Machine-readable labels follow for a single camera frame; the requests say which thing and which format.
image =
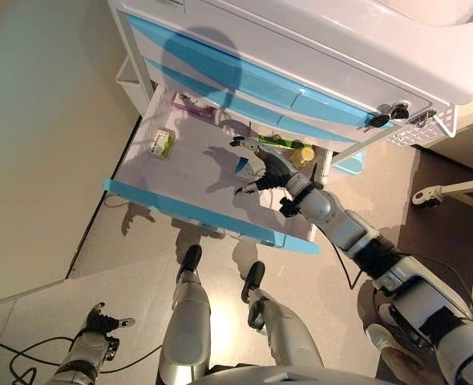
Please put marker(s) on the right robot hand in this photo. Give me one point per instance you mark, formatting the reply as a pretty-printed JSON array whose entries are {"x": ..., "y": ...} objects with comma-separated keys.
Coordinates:
[{"x": 278, "y": 172}]

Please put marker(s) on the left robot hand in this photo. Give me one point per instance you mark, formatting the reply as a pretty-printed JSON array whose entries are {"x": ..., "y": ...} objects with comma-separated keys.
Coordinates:
[{"x": 100, "y": 322}]

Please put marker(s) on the blue white medicine box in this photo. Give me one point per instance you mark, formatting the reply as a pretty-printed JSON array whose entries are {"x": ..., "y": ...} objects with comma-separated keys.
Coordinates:
[{"x": 246, "y": 170}]

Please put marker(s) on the blue-front cart drawer with medicines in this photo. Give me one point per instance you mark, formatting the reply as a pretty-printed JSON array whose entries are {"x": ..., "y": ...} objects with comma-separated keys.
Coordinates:
[{"x": 188, "y": 188}]

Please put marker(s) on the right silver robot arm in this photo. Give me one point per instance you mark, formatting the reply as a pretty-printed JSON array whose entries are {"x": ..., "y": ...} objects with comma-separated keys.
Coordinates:
[{"x": 348, "y": 228}]

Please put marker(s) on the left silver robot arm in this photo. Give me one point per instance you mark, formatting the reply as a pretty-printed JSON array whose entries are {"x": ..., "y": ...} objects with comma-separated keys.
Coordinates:
[{"x": 84, "y": 349}]

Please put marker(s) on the yellow medicine bottle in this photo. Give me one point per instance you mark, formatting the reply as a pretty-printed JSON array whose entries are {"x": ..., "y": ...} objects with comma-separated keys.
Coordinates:
[{"x": 302, "y": 156}]

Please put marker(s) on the long green white medicine box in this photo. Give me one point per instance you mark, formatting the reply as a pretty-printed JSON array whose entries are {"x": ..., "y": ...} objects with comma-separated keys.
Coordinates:
[{"x": 276, "y": 140}]

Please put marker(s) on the pink white medicine box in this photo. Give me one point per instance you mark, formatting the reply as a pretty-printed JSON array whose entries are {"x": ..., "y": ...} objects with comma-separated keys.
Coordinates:
[{"x": 190, "y": 105}]

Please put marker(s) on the small green white medicine box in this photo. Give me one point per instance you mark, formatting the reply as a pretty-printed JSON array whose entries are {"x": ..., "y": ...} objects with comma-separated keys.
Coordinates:
[{"x": 162, "y": 143}]

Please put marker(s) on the black baseboard strip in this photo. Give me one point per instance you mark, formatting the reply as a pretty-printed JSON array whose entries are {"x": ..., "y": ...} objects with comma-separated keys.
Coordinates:
[{"x": 76, "y": 256}]

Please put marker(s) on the light blue waste bin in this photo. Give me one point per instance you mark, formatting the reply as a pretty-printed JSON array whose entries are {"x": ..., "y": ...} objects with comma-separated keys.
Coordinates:
[{"x": 352, "y": 164}]

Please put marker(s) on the left robot leg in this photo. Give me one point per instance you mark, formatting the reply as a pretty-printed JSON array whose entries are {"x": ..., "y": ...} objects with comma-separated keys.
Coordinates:
[{"x": 184, "y": 329}]

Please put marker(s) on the robot leg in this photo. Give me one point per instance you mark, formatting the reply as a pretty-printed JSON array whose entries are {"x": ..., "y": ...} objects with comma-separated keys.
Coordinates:
[
  {"x": 184, "y": 329},
  {"x": 288, "y": 333}
]

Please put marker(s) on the white medical cart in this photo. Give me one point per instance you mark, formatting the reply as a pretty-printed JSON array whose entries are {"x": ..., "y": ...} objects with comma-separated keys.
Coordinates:
[{"x": 340, "y": 48}]

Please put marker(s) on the white perforated side tray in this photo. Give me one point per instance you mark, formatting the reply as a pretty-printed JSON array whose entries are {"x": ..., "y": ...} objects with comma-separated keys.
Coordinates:
[{"x": 417, "y": 134}]

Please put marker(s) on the silver cart latch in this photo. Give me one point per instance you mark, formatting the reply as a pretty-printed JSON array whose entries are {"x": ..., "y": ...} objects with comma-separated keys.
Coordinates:
[{"x": 423, "y": 118}]

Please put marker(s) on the right robot leg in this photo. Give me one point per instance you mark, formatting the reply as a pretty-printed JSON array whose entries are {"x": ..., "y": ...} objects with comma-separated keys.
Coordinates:
[{"x": 288, "y": 333}]

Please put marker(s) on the grey robot torso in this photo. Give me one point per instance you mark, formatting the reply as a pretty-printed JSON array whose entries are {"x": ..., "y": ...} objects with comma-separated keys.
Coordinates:
[{"x": 288, "y": 379}]

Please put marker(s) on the white cart label sticker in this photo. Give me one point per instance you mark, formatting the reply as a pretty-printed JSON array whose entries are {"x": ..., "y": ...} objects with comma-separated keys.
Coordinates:
[{"x": 170, "y": 3}]

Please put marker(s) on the person leg brown trousers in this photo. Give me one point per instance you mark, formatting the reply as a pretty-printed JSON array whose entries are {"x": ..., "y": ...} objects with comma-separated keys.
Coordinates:
[{"x": 409, "y": 369}]

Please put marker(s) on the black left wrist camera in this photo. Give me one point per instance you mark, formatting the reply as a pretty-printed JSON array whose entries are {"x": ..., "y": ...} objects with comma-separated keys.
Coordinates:
[{"x": 111, "y": 349}]

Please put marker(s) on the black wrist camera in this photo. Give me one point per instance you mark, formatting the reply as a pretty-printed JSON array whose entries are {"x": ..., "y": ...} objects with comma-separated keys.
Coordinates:
[
  {"x": 111, "y": 349},
  {"x": 288, "y": 207}
]

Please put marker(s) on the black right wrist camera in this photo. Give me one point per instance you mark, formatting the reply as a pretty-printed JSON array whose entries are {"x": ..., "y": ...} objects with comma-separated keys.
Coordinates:
[{"x": 288, "y": 207}]

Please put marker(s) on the cream bed frame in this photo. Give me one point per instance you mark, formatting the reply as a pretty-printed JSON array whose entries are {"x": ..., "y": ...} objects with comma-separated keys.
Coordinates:
[{"x": 469, "y": 188}]

